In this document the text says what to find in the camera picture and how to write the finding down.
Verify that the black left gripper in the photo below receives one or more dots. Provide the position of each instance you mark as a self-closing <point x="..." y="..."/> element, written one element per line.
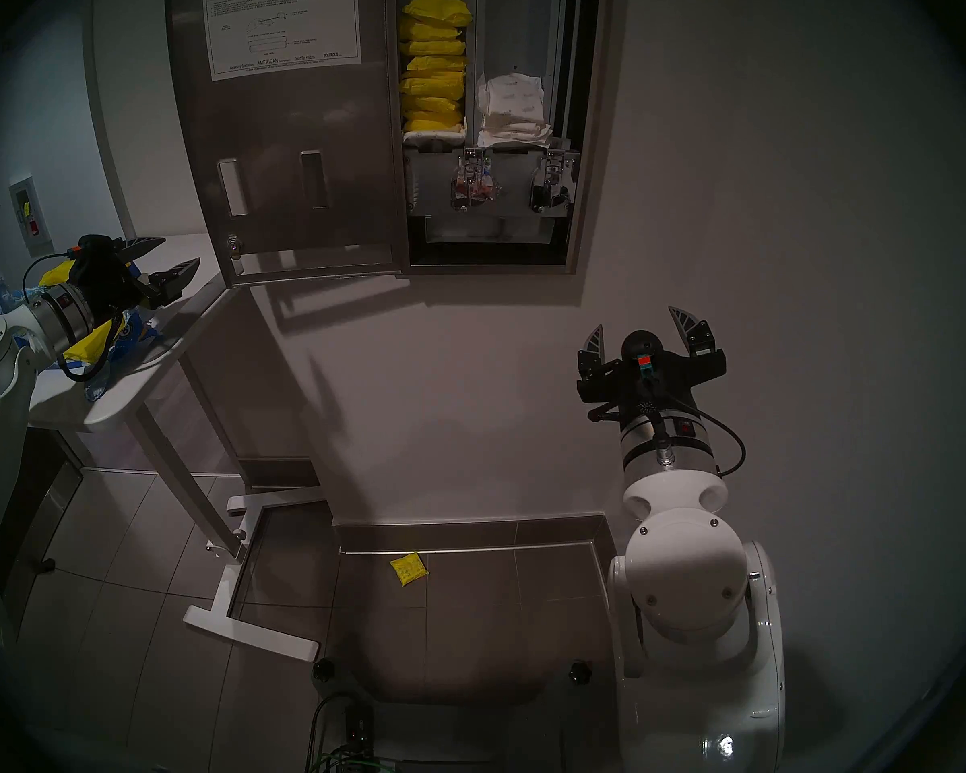
<point x="109" y="284"/>

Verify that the dark robot base platform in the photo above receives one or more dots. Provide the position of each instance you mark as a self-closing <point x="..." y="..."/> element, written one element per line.
<point x="451" y="739"/>

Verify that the stainless steel dispenser door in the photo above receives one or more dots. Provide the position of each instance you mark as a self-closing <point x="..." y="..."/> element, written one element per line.
<point x="330" y="135"/>

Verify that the white pedestal table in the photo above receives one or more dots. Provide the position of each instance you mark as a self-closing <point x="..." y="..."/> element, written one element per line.
<point x="129" y="393"/>

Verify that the black round knob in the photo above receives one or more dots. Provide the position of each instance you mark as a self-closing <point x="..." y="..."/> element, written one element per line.
<point x="328" y="668"/>
<point x="581" y="671"/>

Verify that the white wrapped sanitary pad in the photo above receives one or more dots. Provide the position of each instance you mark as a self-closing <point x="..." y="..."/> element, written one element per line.
<point x="435" y="136"/>
<point x="513" y="95"/>
<point x="519" y="129"/>
<point x="515" y="141"/>

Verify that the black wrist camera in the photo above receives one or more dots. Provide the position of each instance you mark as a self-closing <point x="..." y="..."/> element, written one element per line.
<point x="92" y="246"/>
<point x="642" y="346"/>

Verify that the white instruction sheet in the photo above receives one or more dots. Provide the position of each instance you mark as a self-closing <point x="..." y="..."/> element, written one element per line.
<point x="282" y="22"/>

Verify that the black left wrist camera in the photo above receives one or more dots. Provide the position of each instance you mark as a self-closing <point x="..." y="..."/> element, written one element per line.
<point x="92" y="246"/>

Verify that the stainless steel dispenser cabinet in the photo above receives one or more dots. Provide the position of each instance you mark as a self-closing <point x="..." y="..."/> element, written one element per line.
<point x="584" y="216"/>

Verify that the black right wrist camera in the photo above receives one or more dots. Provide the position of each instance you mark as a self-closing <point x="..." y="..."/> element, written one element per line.
<point x="642" y="346"/>

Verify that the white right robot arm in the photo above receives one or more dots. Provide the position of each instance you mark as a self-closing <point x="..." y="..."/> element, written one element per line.
<point x="692" y="618"/>

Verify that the black power box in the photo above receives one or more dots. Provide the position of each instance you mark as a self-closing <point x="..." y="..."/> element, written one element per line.
<point x="358" y="727"/>

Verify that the blue plastic pad bag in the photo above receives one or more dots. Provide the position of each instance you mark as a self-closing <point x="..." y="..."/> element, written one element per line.
<point x="133" y="332"/>

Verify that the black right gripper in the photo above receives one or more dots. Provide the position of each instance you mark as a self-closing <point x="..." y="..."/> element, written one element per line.
<point x="676" y="381"/>

